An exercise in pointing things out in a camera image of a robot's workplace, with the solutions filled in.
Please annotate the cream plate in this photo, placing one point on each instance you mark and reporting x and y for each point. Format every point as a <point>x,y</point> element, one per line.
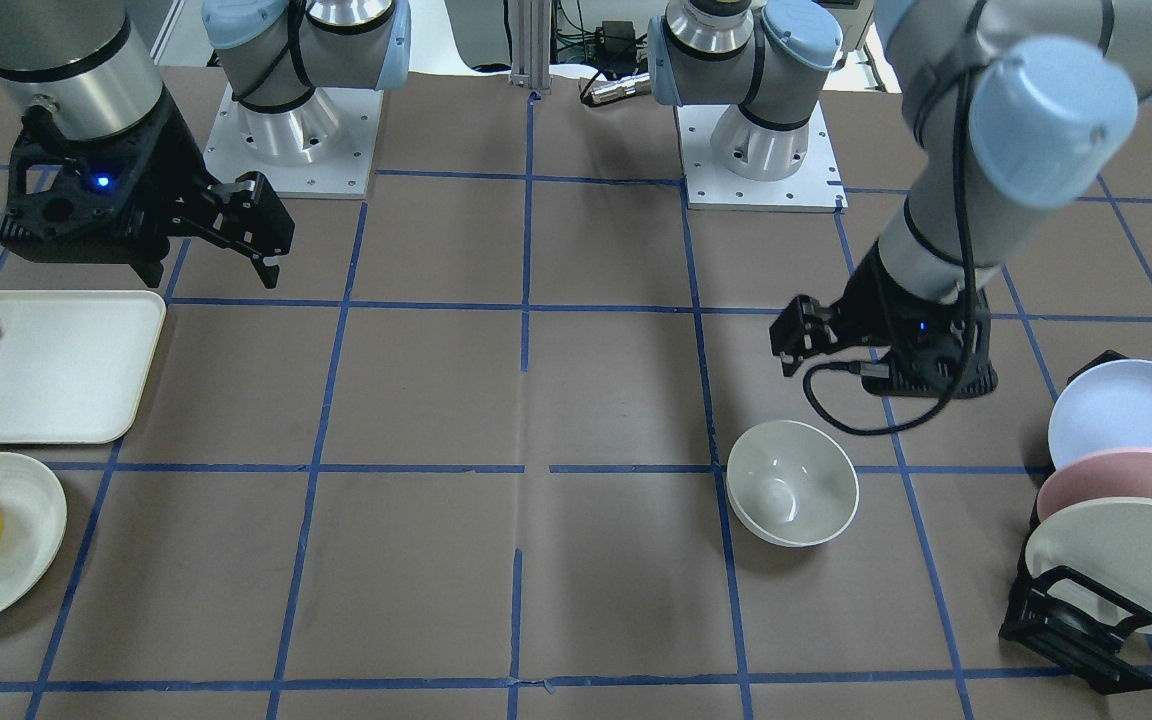
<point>1106,539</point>

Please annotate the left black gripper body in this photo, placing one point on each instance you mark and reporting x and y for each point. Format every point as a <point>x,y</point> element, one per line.
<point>871,298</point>

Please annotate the black dish rack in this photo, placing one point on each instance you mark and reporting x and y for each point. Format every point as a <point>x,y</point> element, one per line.
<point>1070,637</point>

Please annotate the white round plate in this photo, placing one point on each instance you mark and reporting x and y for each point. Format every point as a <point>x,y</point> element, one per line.
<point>33,519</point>

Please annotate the white ceramic bowl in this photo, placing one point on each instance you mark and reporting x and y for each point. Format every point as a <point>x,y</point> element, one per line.
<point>791,485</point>

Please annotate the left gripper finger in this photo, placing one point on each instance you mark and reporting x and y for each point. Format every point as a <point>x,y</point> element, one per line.
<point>803,329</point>

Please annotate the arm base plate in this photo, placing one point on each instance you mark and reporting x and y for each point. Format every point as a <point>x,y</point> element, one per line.
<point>732,165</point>
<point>321,150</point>

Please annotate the aluminium frame post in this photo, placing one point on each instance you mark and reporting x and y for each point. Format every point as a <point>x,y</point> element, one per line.
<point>529,38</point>

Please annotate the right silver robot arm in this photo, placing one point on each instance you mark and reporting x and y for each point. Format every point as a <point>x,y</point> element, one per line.
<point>99,66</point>

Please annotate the blue plate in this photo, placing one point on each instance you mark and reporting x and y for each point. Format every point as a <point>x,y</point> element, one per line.
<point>1106,407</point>

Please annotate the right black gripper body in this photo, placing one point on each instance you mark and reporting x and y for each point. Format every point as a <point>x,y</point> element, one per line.
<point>168,160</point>

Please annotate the pink plate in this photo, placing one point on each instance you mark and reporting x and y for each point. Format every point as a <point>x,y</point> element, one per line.
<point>1120,472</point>

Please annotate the white rectangular tray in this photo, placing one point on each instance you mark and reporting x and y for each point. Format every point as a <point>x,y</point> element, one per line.
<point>74,363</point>

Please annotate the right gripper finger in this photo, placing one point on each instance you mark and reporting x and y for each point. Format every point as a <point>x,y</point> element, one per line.
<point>248,216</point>

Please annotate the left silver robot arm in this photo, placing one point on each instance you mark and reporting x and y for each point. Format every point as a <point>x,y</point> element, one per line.
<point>1018,106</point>

